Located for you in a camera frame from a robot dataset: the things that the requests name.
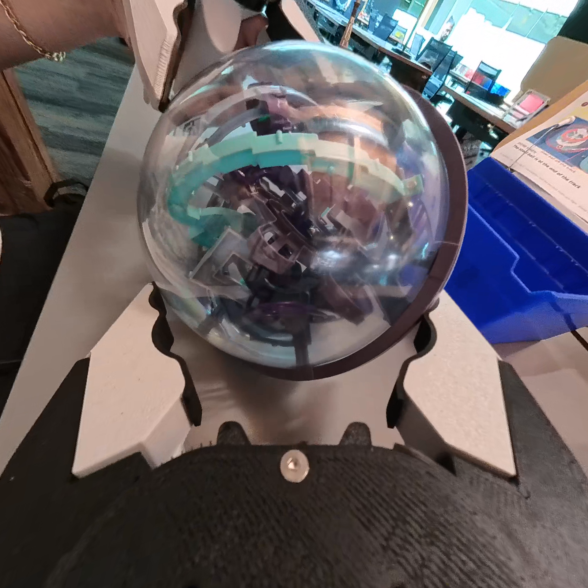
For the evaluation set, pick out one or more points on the clear plastic maze ball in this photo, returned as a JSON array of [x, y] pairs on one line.
[[298, 206]]

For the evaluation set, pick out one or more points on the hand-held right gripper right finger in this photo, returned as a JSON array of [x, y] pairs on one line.
[[459, 404]]

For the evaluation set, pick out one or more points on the black card on cardboard stand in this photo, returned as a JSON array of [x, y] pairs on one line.
[[565, 59]]

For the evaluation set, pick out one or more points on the black water bottle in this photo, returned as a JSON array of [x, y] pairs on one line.
[[64, 193]]

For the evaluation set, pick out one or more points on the person's left hand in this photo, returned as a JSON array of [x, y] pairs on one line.
[[252, 32]]

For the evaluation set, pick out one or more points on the person's left forearm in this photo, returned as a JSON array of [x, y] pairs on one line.
[[69, 23]]

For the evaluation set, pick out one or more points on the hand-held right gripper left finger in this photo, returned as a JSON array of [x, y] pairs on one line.
[[124, 404]]

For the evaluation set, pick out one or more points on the red acrylic stand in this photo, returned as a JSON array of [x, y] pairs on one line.
[[528, 105]]

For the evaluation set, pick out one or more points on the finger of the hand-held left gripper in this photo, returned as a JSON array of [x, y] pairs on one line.
[[151, 46], [303, 23]]

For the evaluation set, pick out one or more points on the printed instruction sheet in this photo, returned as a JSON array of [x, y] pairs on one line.
[[551, 151]]

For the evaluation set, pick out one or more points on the blue plastic bin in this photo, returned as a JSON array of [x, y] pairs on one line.
[[514, 257]]

